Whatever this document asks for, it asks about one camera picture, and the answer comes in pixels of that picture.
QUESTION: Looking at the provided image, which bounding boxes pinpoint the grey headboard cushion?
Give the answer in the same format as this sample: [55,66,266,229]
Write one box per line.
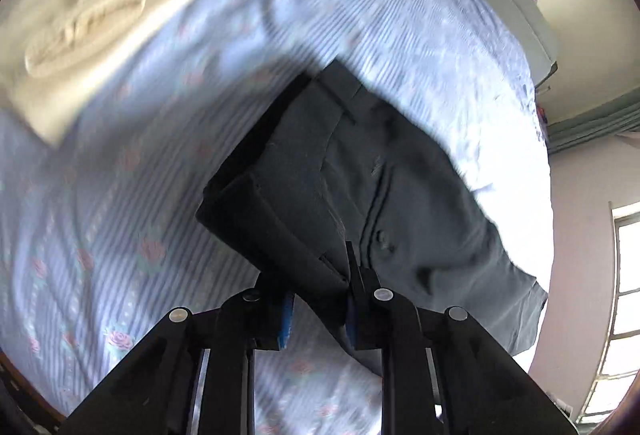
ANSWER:
[465,0,559,87]

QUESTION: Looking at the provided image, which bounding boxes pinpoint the bed with blue floral sheet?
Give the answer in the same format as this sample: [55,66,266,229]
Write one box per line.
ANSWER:
[0,0,556,435]

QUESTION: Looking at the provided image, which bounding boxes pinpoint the green curtain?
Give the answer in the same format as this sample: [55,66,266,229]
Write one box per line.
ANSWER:
[544,102,640,157]

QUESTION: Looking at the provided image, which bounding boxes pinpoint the cream folded garment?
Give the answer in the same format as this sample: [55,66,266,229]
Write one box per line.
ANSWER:
[0,0,206,147]

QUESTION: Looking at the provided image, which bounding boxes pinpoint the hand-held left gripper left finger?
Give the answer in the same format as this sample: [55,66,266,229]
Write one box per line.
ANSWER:
[57,286,296,435]

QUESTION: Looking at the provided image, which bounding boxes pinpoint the dark pants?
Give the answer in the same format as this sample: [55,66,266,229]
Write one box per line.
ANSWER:
[195,59,549,376]

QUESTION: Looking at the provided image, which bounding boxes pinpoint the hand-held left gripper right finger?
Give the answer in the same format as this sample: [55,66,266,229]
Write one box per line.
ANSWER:
[344,241,577,435]

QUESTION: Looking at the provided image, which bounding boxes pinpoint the window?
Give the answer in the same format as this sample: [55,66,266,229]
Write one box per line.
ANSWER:
[575,200,640,426]

